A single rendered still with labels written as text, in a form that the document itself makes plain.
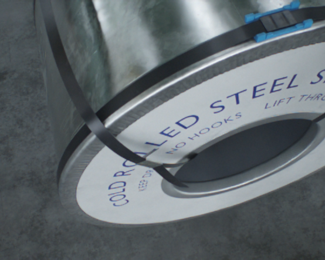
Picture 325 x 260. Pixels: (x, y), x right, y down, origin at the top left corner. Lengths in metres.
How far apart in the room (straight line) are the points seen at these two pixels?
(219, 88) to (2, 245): 1.64
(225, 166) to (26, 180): 1.21
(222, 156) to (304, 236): 0.73
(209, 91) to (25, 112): 1.79
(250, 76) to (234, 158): 0.76
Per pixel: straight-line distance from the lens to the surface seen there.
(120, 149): 0.75
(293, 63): 0.77
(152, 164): 0.81
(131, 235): 1.90
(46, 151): 2.19
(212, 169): 1.42
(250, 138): 1.46
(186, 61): 0.65
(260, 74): 0.74
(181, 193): 1.26
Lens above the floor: 1.84
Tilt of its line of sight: 63 degrees down
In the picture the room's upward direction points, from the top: 9 degrees counter-clockwise
